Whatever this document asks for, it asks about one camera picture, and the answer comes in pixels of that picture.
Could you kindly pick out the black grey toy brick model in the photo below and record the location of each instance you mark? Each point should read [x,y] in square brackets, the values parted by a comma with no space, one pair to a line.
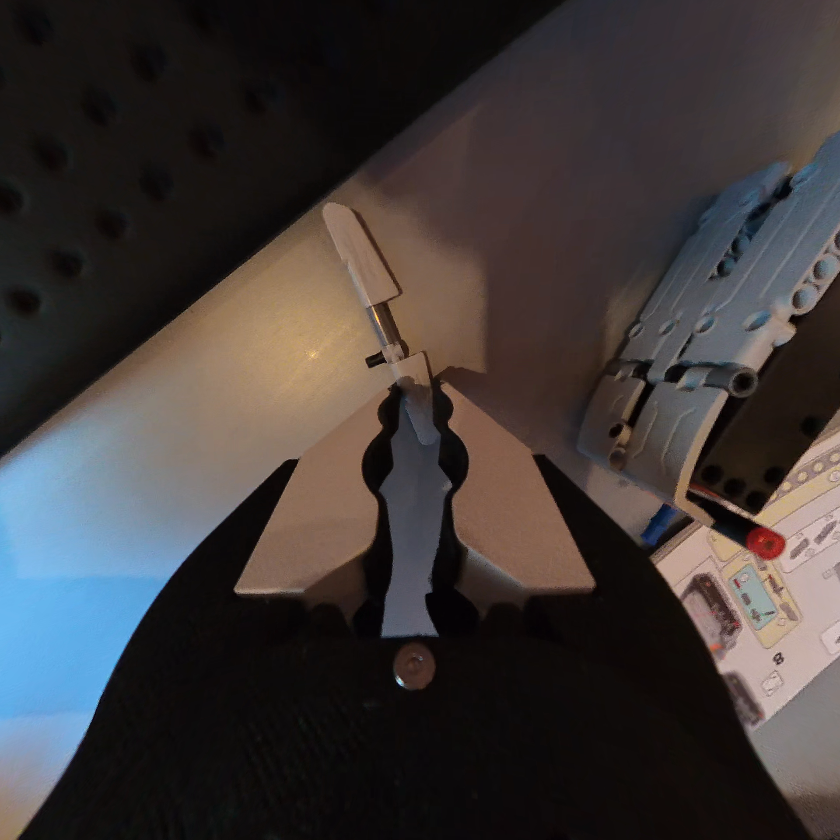
[689,328]

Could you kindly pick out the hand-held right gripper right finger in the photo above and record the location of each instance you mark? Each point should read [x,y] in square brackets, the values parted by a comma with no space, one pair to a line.
[518,525]

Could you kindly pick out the black pegboard panel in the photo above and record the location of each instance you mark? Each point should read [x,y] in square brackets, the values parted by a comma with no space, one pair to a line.
[131,131]

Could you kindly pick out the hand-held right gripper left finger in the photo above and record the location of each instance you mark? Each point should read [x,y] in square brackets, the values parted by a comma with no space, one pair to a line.
[315,525]

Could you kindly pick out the white instruction booklet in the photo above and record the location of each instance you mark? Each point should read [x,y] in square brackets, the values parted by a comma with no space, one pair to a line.
[754,610]

